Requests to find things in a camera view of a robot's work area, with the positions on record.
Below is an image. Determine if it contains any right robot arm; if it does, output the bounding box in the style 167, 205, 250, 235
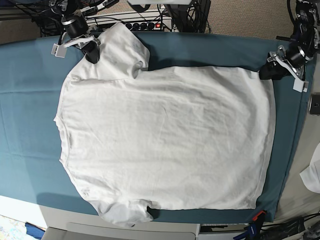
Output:
48, 0, 101, 64

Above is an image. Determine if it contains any grey device at table edge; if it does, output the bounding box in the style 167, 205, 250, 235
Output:
309, 92, 320, 116

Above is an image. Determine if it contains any white power strip red switch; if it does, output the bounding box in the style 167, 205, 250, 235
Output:
95, 19, 173, 32

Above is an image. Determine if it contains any orange black clamp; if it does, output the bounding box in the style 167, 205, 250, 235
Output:
252, 210, 267, 222

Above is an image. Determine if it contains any white cloth at right edge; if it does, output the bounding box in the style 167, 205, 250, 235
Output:
299, 144, 320, 194

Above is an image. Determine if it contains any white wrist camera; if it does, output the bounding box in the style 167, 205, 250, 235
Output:
51, 43, 67, 58
293, 79, 309, 93

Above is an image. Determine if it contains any white T-shirt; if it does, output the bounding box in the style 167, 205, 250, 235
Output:
54, 23, 276, 227

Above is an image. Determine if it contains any teal table cloth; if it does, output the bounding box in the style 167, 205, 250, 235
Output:
0, 31, 310, 224

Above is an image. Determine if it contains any grey plastic bin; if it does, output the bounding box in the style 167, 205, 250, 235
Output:
42, 222, 196, 240

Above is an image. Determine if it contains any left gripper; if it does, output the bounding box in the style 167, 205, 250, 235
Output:
258, 45, 306, 80

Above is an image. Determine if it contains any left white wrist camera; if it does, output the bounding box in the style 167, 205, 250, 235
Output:
293, 79, 309, 93

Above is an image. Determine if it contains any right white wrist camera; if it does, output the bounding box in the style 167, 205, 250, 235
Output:
51, 43, 67, 58

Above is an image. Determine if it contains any blue cloth on floor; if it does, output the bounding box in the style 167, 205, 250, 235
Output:
24, 222, 45, 240

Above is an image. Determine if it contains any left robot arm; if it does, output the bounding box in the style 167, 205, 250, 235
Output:
259, 0, 320, 82

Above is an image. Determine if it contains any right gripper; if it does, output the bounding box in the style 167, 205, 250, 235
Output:
63, 34, 100, 64

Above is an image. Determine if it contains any blue black clamp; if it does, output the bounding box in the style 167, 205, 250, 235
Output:
233, 220, 264, 240

